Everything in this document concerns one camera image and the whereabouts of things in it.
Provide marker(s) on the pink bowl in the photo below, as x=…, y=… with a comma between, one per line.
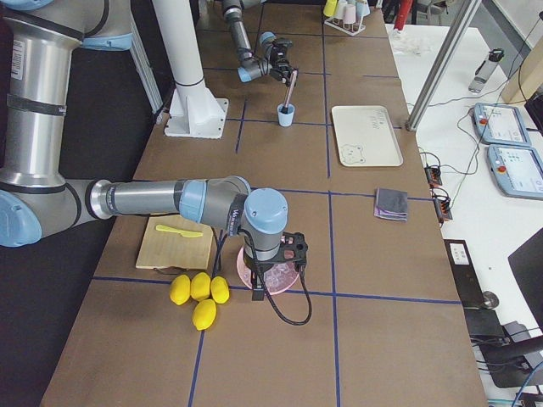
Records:
x=244, y=272

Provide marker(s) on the pile of clear ice cubes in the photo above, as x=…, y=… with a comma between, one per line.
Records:
x=280, y=278

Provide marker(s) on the upper teach pendant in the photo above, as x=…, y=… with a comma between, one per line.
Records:
x=500, y=124

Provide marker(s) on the wooden cutting board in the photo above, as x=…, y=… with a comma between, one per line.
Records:
x=162, y=250

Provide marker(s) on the aluminium frame post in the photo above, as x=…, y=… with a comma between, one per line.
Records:
x=447, y=50

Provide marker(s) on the lower black power strip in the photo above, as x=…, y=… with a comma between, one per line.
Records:
x=442, y=208

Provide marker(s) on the second grey blue robot arm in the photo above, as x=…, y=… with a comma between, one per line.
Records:
x=251, y=66

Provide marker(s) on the upper black power strip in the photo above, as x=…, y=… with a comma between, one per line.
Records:
x=433, y=174

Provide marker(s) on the teach pendant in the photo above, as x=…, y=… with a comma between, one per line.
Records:
x=500, y=124
x=517, y=170

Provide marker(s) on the lower teach pendant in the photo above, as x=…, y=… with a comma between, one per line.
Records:
x=517, y=170

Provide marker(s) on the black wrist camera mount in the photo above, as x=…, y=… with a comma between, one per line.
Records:
x=295, y=250

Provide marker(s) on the black power strip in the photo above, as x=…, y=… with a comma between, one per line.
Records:
x=442, y=208
x=433, y=174

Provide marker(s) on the light blue plastic cup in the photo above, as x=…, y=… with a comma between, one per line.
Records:
x=285, y=114

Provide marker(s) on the grey purple folded cloth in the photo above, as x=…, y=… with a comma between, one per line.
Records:
x=391, y=204

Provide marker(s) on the cream bear serving tray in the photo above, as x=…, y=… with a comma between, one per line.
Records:
x=365, y=137

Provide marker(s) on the whole yellow lemon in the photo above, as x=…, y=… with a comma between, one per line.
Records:
x=200, y=286
x=219, y=289
x=180, y=290
x=204, y=314

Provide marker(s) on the rack of pastel cups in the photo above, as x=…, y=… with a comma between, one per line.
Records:
x=346, y=15

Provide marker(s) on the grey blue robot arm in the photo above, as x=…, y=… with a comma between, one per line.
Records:
x=36, y=201

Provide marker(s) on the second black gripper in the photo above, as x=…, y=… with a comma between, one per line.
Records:
x=279, y=64

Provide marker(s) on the yellow plastic knife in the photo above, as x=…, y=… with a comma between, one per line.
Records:
x=180, y=232

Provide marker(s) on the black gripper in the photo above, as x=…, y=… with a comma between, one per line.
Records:
x=257, y=270

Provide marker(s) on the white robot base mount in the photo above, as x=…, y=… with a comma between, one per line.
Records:
x=194, y=110

